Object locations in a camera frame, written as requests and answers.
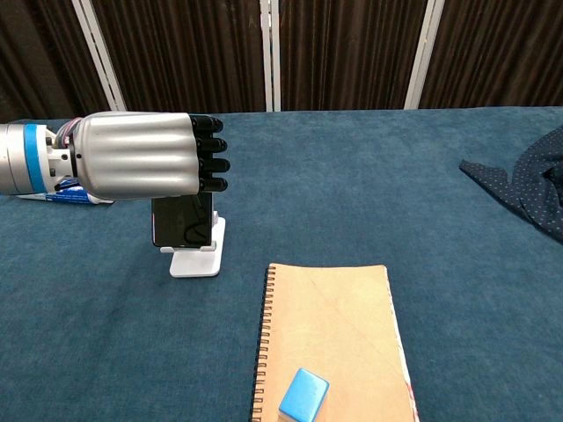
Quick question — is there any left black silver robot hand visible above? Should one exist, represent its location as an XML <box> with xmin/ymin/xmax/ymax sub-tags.
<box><xmin>69</xmin><ymin>112</ymin><xmax>231</xmax><ymax>201</ymax></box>

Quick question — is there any navy dotted cloth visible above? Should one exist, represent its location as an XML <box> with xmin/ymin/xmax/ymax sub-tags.
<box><xmin>458</xmin><ymin>124</ymin><xmax>563</xmax><ymax>246</ymax></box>

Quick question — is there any blue table mat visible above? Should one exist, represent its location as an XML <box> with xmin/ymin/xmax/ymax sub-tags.
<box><xmin>0</xmin><ymin>105</ymin><xmax>563</xmax><ymax>422</ymax></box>

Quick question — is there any white phone stand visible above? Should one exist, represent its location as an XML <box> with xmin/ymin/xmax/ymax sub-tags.
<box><xmin>158</xmin><ymin>210</ymin><xmax>227</xmax><ymax>278</ymax></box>

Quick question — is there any black smartphone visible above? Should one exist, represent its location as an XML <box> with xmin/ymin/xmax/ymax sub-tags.
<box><xmin>151</xmin><ymin>192</ymin><xmax>216</xmax><ymax>248</ymax></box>

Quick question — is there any blue eraser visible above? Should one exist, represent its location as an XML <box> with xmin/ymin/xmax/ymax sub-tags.
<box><xmin>277</xmin><ymin>367</ymin><xmax>331</xmax><ymax>422</ymax></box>

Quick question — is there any white screen frame post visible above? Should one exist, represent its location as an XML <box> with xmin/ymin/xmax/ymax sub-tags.
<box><xmin>71</xmin><ymin>0</ymin><xmax>128</xmax><ymax>112</ymax></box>
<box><xmin>403</xmin><ymin>0</ymin><xmax>443</xmax><ymax>110</ymax></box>
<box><xmin>259</xmin><ymin>0</ymin><xmax>282</xmax><ymax>113</ymax></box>

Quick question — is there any dark brown curtain panel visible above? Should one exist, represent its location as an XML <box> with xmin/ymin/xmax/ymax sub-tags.
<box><xmin>279</xmin><ymin>0</ymin><xmax>428</xmax><ymax>112</ymax></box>
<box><xmin>0</xmin><ymin>0</ymin><xmax>113</xmax><ymax>125</ymax></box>
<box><xmin>419</xmin><ymin>0</ymin><xmax>563</xmax><ymax>110</ymax></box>
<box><xmin>91</xmin><ymin>0</ymin><xmax>267</xmax><ymax>114</ymax></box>

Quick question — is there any spiral notebook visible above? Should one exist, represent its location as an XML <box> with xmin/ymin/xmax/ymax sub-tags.
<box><xmin>248</xmin><ymin>262</ymin><xmax>420</xmax><ymax>422</ymax></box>

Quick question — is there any blue white toothpaste tube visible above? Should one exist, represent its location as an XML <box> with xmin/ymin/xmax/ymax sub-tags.
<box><xmin>17</xmin><ymin>178</ymin><xmax>115</xmax><ymax>207</ymax></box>

